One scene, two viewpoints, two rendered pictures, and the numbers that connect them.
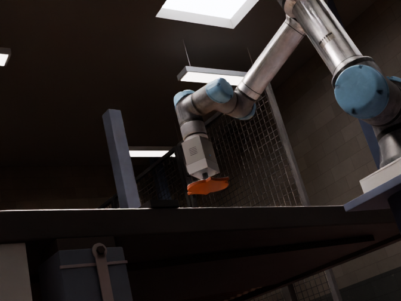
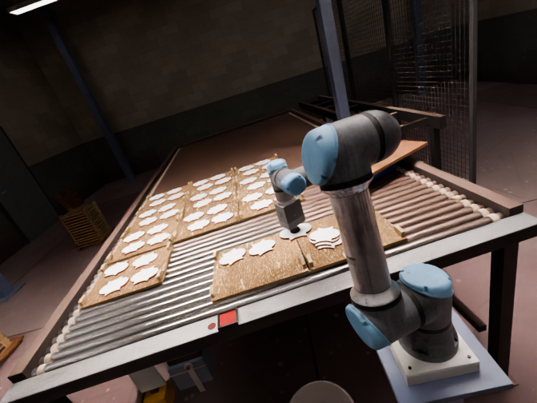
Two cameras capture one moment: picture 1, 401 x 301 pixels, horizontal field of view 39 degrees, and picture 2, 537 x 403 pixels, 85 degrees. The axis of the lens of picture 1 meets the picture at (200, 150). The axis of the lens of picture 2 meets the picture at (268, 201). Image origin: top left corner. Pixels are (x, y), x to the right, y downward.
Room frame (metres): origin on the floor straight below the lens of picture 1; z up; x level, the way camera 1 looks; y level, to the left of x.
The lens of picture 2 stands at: (0.75, -0.63, 1.69)
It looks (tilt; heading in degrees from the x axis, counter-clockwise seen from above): 24 degrees down; 41
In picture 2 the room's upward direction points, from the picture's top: 18 degrees counter-clockwise
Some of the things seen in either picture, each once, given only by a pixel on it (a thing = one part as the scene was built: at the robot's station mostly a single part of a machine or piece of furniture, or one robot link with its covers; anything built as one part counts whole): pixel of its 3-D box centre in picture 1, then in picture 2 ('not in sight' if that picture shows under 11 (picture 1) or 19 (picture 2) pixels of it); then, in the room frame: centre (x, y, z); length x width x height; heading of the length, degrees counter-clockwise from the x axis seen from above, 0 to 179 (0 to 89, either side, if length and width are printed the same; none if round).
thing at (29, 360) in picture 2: not in sight; (147, 193); (2.16, 2.14, 0.90); 4.04 x 0.06 x 0.10; 42
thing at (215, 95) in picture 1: (216, 97); (294, 180); (1.53, -0.09, 1.32); 0.11 x 0.11 x 0.08; 55
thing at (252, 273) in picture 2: not in sight; (256, 261); (1.50, 0.21, 0.93); 0.41 x 0.35 x 0.02; 131
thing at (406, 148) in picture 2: not in sight; (364, 154); (2.48, 0.01, 1.03); 0.50 x 0.50 x 0.02; 64
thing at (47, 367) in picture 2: not in sight; (271, 294); (1.37, 0.05, 0.90); 1.95 x 0.05 x 0.05; 132
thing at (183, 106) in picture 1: (188, 109); (279, 175); (1.57, 0.00, 1.32); 0.09 x 0.08 x 0.11; 55
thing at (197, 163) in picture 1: (197, 157); (288, 209); (1.58, 0.01, 1.17); 0.10 x 0.09 x 0.16; 68
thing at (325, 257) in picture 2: not in sight; (343, 234); (1.77, -0.10, 0.93); 0.41 x 0.35 x 0.02; 132
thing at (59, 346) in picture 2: not in sight; (268, 278); (1.44, 0.12, 0.90); 1.95 x 0.05 x 0.05; 132
